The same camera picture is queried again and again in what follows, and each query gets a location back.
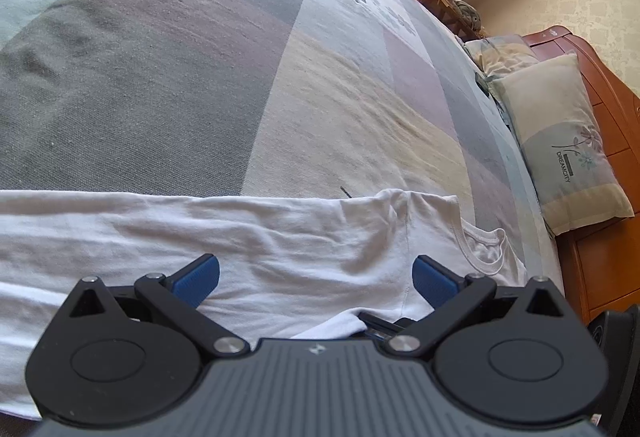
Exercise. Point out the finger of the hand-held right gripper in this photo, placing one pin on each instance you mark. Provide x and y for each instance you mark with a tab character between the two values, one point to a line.
382	323

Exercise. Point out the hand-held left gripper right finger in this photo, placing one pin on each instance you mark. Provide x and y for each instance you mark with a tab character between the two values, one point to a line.
435	282

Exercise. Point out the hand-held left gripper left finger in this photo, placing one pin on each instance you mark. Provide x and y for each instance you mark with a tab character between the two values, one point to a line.
197	279

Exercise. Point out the white t-shirt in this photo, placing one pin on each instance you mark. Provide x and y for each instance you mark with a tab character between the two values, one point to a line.
275	237

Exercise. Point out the large flower print pillow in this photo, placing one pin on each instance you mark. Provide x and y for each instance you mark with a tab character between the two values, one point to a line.
560	132

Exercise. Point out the small dark phone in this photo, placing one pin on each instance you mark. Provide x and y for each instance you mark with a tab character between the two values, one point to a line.
482	84

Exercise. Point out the wooden headboard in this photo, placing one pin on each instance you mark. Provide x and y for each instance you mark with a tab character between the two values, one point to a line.
610	117

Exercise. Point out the small pale pillow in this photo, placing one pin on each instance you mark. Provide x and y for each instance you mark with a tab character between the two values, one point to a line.
500	57

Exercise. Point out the grey plush toy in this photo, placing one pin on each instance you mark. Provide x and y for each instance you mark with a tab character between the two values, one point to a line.
470	14

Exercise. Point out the wooden bedside shelf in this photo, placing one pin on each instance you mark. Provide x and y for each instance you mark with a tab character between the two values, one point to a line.
450	12

